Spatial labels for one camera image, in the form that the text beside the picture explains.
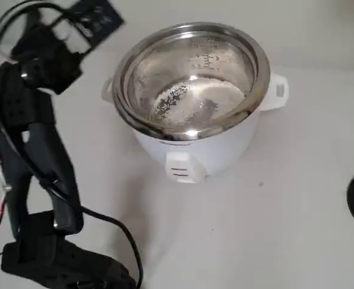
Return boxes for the white rice grains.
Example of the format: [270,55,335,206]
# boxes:
[151,79,246,127]

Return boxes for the white rice cooker housing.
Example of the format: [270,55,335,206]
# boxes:
[101,72,290,184]

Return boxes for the stainless steel inner pot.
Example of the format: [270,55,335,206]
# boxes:
[111,21,271,142]

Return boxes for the black camera board mount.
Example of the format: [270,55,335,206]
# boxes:
[49,0,126,57]

